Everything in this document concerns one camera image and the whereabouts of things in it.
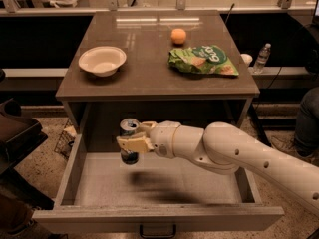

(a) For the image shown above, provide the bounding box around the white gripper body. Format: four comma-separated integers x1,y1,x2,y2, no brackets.
150,121,180,159

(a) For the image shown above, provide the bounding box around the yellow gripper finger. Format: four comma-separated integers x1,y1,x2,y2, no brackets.
117,132,154,153
139,121,157,133

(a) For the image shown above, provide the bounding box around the red bull can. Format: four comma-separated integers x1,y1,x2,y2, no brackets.
120,119,139,165

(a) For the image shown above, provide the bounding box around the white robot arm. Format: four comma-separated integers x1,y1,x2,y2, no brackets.
117,121,319,215

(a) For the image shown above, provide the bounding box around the open grey top drawer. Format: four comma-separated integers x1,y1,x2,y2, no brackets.
34,135,284,234

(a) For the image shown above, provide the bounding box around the grey cabinet with top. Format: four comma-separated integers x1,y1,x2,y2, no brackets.
55,9,261,152

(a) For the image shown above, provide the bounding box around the white paper bowl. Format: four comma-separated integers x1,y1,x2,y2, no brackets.
78,46,127,77

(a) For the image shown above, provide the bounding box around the green chip bag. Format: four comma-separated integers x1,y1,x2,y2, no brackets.
168,45,239,77

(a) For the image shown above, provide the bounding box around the orange fruit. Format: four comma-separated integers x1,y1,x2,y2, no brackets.
170,29,186,45

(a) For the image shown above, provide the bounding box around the white paper cup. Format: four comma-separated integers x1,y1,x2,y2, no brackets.
241,54,252,67

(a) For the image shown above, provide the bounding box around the dark brown chair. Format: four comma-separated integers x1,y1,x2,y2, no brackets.
0,100,54,210

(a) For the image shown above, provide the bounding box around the grey sneaker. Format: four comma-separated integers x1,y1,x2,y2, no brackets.
271,136,310,158

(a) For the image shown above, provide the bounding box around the clear plastic water bottle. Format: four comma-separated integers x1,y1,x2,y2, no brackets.
253,43,271,74

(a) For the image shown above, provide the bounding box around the dark jeans leg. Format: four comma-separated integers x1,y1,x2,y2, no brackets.
294,87,319,157

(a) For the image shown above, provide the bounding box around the wire mesh basket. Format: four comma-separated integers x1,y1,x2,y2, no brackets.
54,119,77,159

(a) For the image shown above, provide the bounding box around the black drawer handle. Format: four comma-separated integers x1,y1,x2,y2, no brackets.
139,224,177,239

